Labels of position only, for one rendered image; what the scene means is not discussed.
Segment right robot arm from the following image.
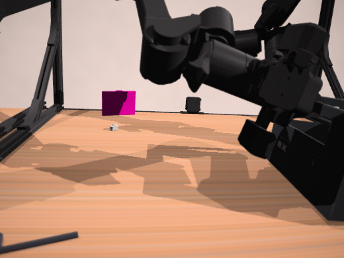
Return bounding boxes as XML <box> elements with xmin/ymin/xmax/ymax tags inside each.
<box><xmin>0</xmin><ymin>0</ymin><xmax>323</xmax><ymax>116</ymax></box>

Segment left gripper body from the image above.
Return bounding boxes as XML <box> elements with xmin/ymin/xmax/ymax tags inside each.
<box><xmin>265</xmin><ymin>48</ymin><xmax>285</xmax><ymax>62</ymax></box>

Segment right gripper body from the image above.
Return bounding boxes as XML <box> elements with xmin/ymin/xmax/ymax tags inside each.
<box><xmin>228</xmin><ymin>22</ymin><xmax>327</xmax><ymax>159</ymax></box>

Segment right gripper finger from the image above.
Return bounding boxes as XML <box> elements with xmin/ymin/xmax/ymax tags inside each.
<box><xmin>279</xmin><ymin>112</ymin><xmax>322</xmax><ymax>127</ymax></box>
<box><xmin>316</xmin><ymin>93</ymin><xmax>328</xmax><ymax>105</ymax></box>

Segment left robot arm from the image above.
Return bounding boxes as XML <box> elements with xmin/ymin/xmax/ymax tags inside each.
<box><xmin>234</xmin><ymin>0</ymin><xmax>301</xmax><ymax>57</ymax></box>

